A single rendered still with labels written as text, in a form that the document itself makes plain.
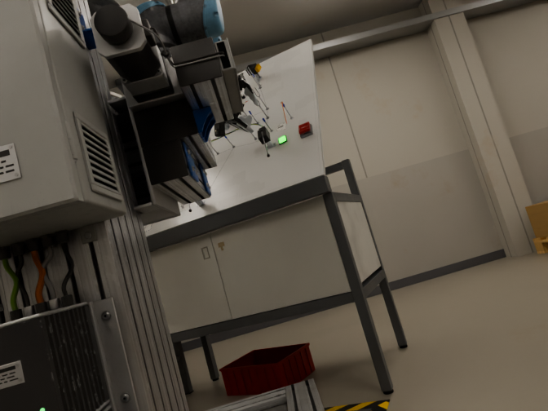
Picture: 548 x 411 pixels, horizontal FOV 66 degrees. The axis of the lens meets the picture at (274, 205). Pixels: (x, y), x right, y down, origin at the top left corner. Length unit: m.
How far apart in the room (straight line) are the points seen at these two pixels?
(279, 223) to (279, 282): 0.25
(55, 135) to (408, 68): 4.26
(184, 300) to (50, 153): 1.46
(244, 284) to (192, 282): 0.27
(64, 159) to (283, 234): 1.24
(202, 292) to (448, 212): 2.99
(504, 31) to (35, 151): 4.93
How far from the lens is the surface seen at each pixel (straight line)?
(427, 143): 4.50
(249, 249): 1.83
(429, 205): 4.37
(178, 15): 1.30
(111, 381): 0.85
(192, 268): 1.99
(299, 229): 1.74
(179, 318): 2.07
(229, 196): 1.87
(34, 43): 0.72
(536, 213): 4.29
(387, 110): 4.48
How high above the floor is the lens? 0.62
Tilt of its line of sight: 7 degrees up
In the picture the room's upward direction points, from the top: 16 degrees counter-clockwise
